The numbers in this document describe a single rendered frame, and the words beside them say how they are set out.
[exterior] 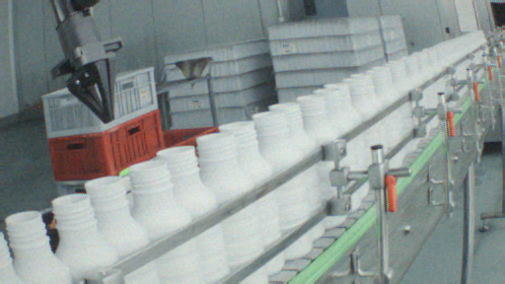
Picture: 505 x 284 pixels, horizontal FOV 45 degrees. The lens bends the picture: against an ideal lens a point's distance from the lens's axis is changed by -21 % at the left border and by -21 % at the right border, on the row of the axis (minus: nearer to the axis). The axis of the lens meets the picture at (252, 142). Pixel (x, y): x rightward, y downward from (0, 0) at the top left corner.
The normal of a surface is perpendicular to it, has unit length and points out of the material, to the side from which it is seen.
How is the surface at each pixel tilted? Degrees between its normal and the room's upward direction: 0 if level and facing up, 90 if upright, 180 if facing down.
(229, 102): 90
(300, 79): 90
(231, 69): 91
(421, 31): 90
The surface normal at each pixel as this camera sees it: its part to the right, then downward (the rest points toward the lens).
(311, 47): -0.42, 0.20
